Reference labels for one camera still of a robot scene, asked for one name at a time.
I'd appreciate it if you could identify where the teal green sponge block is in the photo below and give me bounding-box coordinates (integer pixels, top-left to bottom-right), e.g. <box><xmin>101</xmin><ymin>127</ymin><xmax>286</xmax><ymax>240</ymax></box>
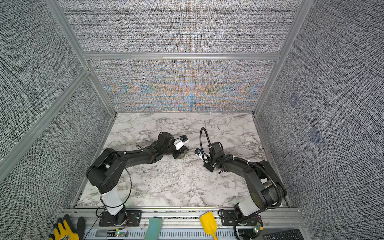
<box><xmin>144</xmin><ymin>217</ymin><xmax>163</xmax><ymax>240</ymax></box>

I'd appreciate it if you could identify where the yellow plastic scoop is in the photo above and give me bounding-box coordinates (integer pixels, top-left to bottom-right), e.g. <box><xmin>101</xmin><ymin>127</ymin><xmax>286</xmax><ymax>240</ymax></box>
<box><xmin>200</xmin><ymin>212</ymin><xmax>218</xmax><ymax>240</ymax></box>

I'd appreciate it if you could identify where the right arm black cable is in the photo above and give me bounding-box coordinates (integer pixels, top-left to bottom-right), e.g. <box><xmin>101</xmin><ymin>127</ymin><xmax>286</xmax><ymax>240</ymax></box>
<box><xmin>199</xmin><ymin>127</ymin><xmax>213</xmax><ymax>157</ymax></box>

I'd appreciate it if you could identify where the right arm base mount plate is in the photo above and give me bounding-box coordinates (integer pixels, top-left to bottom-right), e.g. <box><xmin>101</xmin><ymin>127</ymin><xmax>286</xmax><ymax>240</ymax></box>
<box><xmin>218</xmin><ymin>209</ymin><xmax>264</xmax><ymax>227</ymax></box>

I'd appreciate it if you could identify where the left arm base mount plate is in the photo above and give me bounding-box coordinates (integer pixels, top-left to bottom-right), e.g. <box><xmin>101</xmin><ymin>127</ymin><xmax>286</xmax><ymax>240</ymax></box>
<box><xmin>99</xmin><ymin>209</ymin><xmax>143</xmax><ymax>227</ymax></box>

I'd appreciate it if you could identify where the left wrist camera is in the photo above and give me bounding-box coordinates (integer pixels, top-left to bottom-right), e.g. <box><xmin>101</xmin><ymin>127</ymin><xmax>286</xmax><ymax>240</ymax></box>
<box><xmin>174</xmin><ymin>135</ymin><xmax>189</xmax><ymax>151</ymax></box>

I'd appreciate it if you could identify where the yellow black work glove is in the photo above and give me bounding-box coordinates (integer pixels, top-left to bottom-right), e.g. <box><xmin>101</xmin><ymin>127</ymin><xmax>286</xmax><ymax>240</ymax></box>
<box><xmin>49</xmin><ymin>214</ymin><xmax>86</xmax><ymax>240</ymax></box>

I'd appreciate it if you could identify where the aluminium front rail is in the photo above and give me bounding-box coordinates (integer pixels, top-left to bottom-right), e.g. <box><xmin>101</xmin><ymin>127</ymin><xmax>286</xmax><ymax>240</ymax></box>
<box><xmin>60</xmin><ymin>207</ymin><xmax>311</xmax><ymax>240</ymax></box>

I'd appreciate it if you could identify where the clear plastic cup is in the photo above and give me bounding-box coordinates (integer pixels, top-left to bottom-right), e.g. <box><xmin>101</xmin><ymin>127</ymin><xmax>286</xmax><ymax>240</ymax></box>
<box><xmin>108</xmin><ymin>141</ymin><xmax>122</xmax><ymax>151</ymax></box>

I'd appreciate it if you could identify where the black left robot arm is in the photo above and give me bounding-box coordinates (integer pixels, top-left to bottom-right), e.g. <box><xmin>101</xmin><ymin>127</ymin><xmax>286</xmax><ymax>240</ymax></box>
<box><xmin>86</xmin><ymin>132</ymin><xmax>189</xmax><ymax>227</ymax></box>

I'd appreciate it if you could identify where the black remote keyboard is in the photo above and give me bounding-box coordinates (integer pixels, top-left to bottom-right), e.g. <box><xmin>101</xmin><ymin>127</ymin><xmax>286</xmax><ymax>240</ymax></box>
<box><xmin>263</xmin><ymin>229</ymin><xmax>304</xmax><ymax>240</ymax></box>

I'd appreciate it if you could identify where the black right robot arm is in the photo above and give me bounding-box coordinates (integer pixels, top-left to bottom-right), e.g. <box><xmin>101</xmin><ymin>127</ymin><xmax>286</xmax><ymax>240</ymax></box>
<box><xmin>195</xmin><ymin>142</ymin><xmax>287</xmax><ymax>223</ymax></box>

